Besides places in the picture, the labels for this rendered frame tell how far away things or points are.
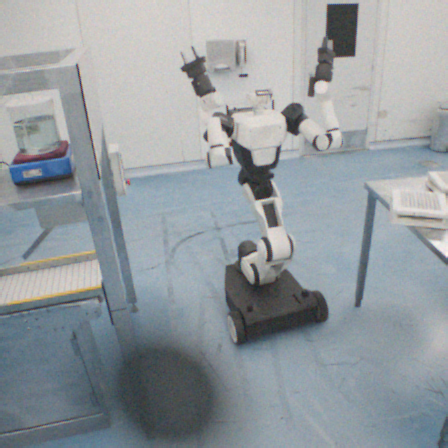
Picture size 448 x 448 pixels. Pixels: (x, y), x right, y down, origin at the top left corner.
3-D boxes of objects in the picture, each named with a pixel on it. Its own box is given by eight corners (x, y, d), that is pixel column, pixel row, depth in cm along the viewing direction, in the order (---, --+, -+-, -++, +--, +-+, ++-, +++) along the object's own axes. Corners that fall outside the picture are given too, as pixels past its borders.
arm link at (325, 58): (341, 53, 198) (338, 77, 199) (324, 55, 204) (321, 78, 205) (329, 45, 188) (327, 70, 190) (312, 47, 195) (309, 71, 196)
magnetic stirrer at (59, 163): (77, 159, 152) (72, 136, 148) (74, 178, 134) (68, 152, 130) (24, 167, 148) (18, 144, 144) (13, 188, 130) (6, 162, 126)
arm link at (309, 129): (319, 159, 201) (293, 133, 212) (336, 157, 208) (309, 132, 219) (330, 140, 193) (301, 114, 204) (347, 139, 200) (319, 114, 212)
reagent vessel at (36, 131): (65, 140, 144) (53, 87, 135) (61, 151, 131) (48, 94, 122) (22, 146, 141) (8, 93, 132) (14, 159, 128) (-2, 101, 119)
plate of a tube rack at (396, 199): (443, 196, 189) (444, 192, 188) (450, 219, 169) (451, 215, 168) (391, 192, 197) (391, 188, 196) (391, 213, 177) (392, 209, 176)
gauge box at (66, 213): (97, 208, 167) (87, 163, 157) (96, 219, 158) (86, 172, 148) (43, 217, 163) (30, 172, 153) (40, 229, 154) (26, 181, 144)
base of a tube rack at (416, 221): (441, 206, 191) (442, 201, 190) (447, 229, 171) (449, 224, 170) (389, 201, 199) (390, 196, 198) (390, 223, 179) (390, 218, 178)
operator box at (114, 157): (125, 184, 244) (118, 143, 231) (126, 195, 229) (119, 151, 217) (115, 186, 242) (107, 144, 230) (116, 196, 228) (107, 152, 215)
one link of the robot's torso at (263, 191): (236, 187, 250) (235, 160, 241) (256, 184, 253) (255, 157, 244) (252, 205, 226) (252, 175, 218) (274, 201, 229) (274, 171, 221)
